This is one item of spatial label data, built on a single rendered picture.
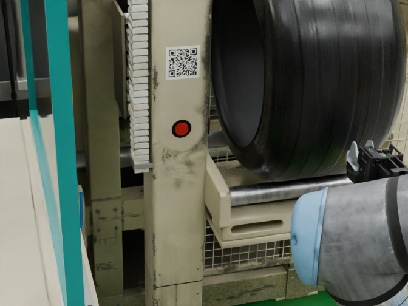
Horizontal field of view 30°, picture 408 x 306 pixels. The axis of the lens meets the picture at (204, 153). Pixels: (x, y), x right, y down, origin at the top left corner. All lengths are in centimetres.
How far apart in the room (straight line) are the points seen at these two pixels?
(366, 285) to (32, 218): 44
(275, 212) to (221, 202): 16
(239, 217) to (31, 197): 77
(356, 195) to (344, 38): 69
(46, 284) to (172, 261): 100
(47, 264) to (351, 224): 37
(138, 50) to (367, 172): 54
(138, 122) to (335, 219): 86
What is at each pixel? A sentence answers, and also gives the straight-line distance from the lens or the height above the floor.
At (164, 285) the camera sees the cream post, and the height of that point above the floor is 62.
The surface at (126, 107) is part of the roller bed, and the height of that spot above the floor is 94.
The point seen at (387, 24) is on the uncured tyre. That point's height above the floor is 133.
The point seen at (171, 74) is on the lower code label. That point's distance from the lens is 165.
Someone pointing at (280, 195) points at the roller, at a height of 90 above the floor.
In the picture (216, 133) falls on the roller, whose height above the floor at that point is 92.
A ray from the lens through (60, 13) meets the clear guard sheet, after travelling 67.
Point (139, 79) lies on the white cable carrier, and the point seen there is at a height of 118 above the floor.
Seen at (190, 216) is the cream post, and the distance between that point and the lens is 184.
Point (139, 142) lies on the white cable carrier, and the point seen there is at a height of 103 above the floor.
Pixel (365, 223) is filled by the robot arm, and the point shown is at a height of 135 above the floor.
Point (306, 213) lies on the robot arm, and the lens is 93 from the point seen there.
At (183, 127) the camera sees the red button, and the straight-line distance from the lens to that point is 170.
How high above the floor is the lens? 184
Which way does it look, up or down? 29 degrees down
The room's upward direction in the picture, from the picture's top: 2 degrees clockwise
